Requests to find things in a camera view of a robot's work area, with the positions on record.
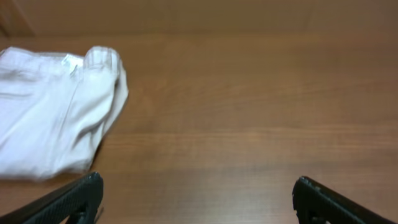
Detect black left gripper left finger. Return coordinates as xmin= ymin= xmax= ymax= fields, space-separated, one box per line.
xmin=1 ymin=172 xmax=104 ymax=224

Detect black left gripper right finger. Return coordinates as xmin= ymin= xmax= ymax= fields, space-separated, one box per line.
xmin=292 ymin=176 xmax=394 ymax=224

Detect beige shorts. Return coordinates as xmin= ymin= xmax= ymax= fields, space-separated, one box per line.
xmin=1 ymin=46 xmax=129 ymax=180

